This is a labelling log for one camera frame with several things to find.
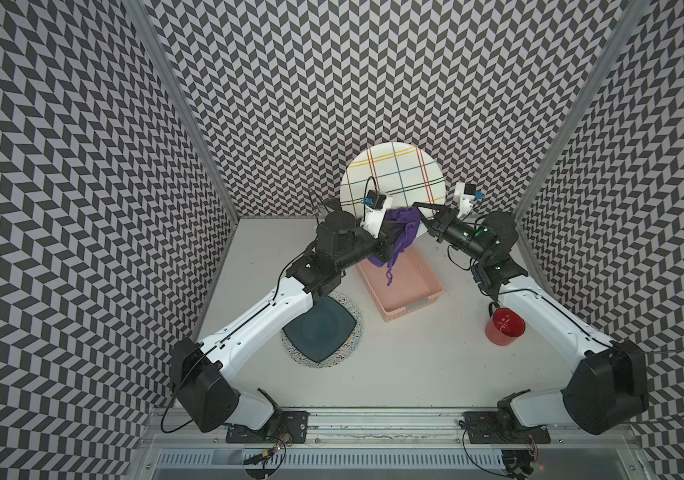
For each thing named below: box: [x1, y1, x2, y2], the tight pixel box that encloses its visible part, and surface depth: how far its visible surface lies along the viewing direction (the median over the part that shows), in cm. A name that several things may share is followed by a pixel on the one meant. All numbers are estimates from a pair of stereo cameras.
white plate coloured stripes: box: [340, 142, 446, 218], surface depth 71 cm
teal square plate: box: [283, 295, 357, 363], surface depth 85 cm
